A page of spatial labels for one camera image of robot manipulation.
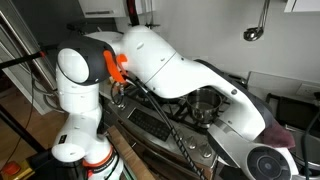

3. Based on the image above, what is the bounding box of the white wall outlet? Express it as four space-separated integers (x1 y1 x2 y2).
295 82 320 99

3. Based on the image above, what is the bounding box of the stainless steel refrigerator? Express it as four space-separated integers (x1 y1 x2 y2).
0 0 60 116

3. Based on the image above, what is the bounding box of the white cabinet with handle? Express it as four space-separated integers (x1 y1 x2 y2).
77 0 156 20

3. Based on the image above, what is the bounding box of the hanging steel ladle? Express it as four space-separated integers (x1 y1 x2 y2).
242 0 272 43

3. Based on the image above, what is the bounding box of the red emergency stop button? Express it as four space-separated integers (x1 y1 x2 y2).
1 160 22 177

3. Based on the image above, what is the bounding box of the purple cloth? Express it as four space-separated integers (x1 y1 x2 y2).
258 120 297 150

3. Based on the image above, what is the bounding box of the stainless steel gas range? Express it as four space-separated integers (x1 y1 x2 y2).
100 77 242 180

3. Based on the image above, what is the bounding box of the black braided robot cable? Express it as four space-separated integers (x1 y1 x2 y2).
109 74 210 180

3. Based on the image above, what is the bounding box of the stainless steel saucepan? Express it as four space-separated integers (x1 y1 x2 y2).
185 87 224 125

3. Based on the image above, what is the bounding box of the wooden board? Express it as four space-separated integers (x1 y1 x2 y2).
106 124 157 180

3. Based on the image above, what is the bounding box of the black oven mitt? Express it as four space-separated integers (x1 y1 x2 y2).
125 0 141 27

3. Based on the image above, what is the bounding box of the silver range knob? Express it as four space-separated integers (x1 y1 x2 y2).
184 136 199 151
198 143 214 160

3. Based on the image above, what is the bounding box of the black hot plate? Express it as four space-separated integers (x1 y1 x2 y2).
265 92 320 135

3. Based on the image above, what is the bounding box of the black metal pole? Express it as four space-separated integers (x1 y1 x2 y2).
0 49 48 71
0 103 46 155

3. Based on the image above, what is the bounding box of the yellow button box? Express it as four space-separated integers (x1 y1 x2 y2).
0 159 36 180

